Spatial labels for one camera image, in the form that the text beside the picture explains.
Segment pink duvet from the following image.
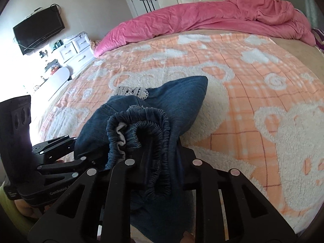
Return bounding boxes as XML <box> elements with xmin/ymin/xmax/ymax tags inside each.
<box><xmin>93</xmin><ymin>0</ymin><xmax>315</xmax><ymax>57</ymax></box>

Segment bed with beige sheet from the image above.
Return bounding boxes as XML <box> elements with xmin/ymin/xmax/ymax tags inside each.
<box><xmin>33</xmin><ymin>29</ymin><xmax>324</xmax><ymax>243</ymax></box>

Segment person's left forearm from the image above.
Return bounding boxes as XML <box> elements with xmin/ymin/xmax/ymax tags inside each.
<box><xmin>0</xmin><ymin>180</ymin><xmax>34</xmax><ymax>233</ymax></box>

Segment black wall television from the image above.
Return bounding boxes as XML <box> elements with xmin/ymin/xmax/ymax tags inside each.
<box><xmin>13</xmin><ymin>5</ymin><xmax>65</xmax><ymax>55</ymax></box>

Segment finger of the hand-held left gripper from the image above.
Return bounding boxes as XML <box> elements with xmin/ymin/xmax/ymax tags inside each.
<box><xmin>37</xmin><ymin>152</ymin><xmax>107</xmax><ymax>183</ymax></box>
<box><xmin>32</xmin><ymin>135</ymin><xmax>79</xmax><ymax>158</ymax></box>

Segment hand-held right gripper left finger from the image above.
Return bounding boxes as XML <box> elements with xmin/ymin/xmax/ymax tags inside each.
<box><xmin>27</xmin><ymin>144</ymin><xmax>155</xmax><ymax>243</ymax></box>

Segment purple patterned cloth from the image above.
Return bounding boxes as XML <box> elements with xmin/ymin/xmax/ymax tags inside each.
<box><xmin>312</xmin><ymin>27</ymin><xmax>324</xmax><ymax>55</ymax></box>

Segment person's left hand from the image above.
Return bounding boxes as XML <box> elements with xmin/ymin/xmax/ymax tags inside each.
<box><xmin>14</xmin><ymin>199</ymin><xmax>45</xmax><ymax>218</ymax></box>

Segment blue denim pants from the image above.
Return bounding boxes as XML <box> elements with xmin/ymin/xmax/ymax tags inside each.
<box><xmin>75</xmin><ymin>76</ymin><xmax>208</xmax><ymax>243</ymax></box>

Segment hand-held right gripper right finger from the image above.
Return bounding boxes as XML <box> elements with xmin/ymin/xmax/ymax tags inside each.
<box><xmin>177</xmin><ymin>144</ymin><xmax>296</xmax><ymax>243</ymax></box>

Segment white drawer dresser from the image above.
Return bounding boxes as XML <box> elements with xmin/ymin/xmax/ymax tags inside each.
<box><xmin>52</xmin><ymin>32</ymin><xmax>95</xmax><ymax>72</ymax></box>

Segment orange printed blanket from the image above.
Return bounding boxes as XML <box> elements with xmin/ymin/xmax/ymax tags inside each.
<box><xmin>38</xmin><ymin>32</ymin><xmax>324</xmax><ymax>243</ymax></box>

